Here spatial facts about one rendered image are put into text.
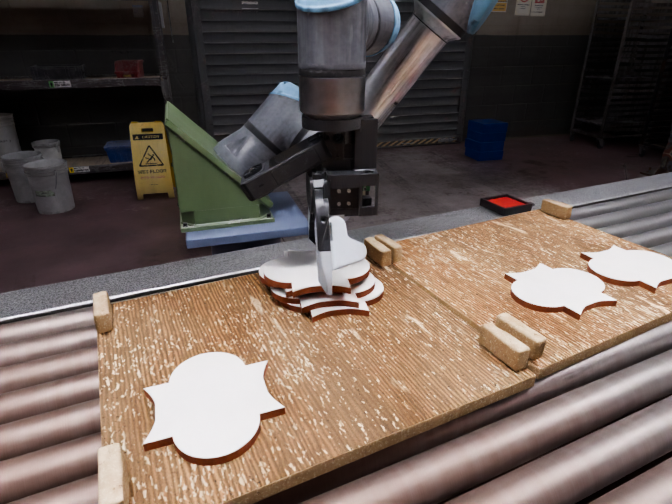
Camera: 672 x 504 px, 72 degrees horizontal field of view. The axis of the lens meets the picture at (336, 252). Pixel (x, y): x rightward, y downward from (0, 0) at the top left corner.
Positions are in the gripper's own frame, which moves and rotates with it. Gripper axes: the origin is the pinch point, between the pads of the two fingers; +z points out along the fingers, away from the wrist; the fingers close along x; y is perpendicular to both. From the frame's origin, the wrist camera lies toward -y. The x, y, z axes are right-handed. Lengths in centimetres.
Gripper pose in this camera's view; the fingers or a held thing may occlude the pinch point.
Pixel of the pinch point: (317, 268)
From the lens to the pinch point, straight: 62.1
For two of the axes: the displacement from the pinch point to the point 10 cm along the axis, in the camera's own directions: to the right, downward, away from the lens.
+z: 0.0, 9.0, 4.3
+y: 9.9, -0.6, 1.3
